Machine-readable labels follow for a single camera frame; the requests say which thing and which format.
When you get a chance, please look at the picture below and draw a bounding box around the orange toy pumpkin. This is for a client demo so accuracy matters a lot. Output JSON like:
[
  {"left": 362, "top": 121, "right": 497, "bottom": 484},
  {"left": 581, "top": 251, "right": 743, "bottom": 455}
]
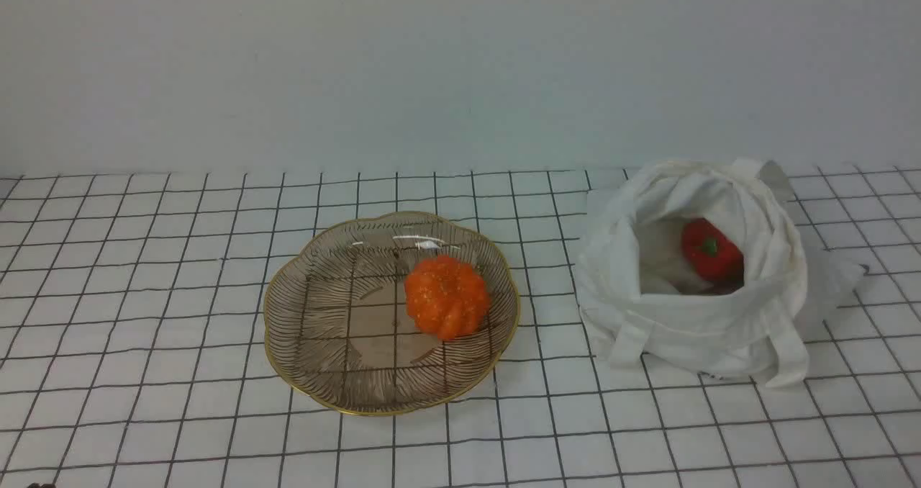
[{"left": 404, "top": 254, "right": 491, "bottom": 341}]

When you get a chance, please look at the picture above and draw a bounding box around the brown glass plate gold rim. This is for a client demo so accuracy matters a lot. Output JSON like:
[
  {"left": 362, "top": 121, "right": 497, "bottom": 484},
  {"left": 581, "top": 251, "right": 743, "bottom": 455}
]
[{"left": 263, "top": 210, "right": 521, "bottom": 415}]

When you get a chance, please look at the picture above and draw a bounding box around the red toy bell pepper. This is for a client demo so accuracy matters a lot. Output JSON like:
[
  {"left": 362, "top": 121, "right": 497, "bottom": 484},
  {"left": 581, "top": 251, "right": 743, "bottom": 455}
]
[{"left": 681, "top": 218, "right": 744, "bottom": 284}]

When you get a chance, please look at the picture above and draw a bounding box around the white cloth bag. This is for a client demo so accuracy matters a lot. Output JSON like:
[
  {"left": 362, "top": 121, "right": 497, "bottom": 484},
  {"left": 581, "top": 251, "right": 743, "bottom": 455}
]
[{"left": 573, "top": 159, "right": 866, "bottom": 389}]

